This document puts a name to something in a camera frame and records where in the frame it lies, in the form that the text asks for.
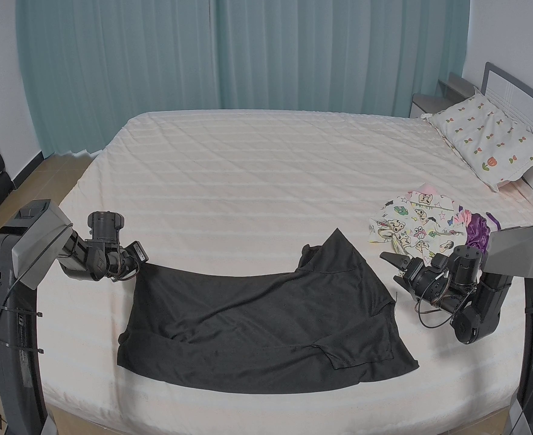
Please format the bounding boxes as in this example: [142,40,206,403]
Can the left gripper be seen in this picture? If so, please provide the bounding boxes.
[110,241,150,282]

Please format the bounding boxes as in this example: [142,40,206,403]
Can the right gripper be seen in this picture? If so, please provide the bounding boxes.
[380,252,448,309]

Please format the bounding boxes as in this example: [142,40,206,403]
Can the black T-shirt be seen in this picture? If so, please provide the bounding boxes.
[116,228,420,395]

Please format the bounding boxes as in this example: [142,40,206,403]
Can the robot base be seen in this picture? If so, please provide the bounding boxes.
[507,401,533,435]

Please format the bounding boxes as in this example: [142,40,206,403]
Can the bed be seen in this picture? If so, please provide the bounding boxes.
[35,62,533,435]

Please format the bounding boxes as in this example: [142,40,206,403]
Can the white printed garment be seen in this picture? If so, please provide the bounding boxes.
[368,188,469,262]

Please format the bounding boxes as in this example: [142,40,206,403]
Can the pink garment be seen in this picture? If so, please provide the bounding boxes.
[418,183,473,225]

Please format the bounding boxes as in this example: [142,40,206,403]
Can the purple garment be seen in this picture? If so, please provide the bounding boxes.
[466,211,503,253]

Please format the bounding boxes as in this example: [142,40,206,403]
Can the white printed pillow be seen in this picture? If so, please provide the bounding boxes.
[425,92,533,192]

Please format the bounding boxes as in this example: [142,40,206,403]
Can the grey bedside table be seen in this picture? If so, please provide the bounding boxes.
[411,73,481,119]

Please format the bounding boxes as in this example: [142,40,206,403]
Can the blue-green curtain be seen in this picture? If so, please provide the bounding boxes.
[15,0,471,157]

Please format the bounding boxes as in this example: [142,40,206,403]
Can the black cable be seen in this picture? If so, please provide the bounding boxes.
[414,304,455,330]

